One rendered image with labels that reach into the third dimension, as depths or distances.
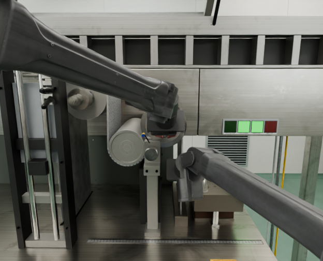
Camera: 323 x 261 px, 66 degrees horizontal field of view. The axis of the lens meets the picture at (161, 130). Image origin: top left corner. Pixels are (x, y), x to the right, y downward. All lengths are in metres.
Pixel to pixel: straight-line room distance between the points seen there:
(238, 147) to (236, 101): 2.57
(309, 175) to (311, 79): 0.55
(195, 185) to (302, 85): 0.77
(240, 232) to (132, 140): 0.47
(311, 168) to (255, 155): 2.31
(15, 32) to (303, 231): 0.44
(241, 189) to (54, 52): 0.39
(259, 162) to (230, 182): 3.35
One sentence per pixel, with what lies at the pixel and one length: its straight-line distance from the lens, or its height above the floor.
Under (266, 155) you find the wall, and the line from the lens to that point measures 3.88.
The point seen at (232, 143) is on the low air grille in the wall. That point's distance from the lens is 3.66.
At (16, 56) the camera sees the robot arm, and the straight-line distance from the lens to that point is 0.27.
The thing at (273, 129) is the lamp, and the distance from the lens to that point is 1.22.
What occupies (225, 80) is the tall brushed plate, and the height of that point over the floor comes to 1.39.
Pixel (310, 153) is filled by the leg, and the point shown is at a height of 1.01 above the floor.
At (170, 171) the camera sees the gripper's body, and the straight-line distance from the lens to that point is 0.77.
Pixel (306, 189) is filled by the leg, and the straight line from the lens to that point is 1.59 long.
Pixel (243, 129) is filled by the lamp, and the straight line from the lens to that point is 1.17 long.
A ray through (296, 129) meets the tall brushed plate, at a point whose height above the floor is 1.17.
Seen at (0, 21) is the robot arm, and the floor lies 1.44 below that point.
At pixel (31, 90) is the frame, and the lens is 0.77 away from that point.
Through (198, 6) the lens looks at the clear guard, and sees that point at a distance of 1.15.
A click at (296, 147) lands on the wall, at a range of 4.03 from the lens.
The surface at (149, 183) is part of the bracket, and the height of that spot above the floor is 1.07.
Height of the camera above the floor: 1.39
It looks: 11 degrees down
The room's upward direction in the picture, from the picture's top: straight up
